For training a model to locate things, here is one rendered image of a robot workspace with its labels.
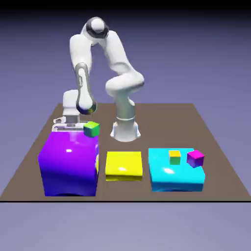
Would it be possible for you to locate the small yellow cube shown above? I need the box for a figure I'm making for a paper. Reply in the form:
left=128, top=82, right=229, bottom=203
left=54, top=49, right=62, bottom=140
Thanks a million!
left=168, top=150, right=181, bottom=166

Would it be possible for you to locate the small green cube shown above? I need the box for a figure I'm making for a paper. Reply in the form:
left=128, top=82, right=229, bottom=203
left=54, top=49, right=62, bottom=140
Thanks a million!
left=83, top=121, right=100, bottom=138

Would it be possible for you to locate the large purple box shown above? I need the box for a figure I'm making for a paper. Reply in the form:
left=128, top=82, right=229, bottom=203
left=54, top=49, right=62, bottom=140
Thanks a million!
left=37, top=129, right=100, bottom=197

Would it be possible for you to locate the large cyan box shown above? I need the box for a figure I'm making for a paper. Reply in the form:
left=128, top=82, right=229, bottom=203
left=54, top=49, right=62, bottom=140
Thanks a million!
left=148, top=148, right=206, bottom=193

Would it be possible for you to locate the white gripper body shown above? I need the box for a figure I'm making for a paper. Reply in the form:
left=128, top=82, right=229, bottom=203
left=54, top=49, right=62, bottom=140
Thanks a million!
left=51, top=123, right=88, bottom=133

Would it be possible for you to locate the small magenta cube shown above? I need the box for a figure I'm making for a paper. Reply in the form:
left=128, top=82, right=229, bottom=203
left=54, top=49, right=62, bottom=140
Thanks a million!
left=186, top=150, right=205, bottom=169

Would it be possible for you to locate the large yellow box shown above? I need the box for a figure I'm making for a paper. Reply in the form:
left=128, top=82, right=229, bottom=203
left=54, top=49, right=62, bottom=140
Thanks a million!
left=105, top=151, right=143, bottom=182

